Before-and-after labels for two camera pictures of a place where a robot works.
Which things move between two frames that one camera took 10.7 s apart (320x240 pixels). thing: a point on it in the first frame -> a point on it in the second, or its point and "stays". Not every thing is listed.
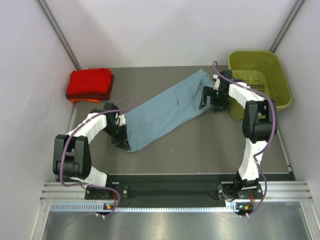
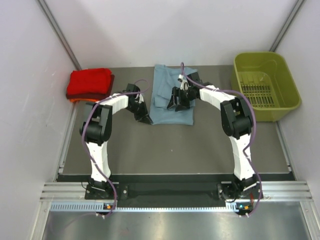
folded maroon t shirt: (90, 96) stays
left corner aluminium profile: (57, 30) stays
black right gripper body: (219, 99) -> (185, 97)
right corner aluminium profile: (290, 19) stays
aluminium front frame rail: (298, 191) stays
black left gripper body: (117, 132) -> (138, 109)
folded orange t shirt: (74, 100) stays
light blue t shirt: (167, 112) -> (166, 77)
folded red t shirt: (94, 80) stays
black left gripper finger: (123, 144) -> (147, 119)
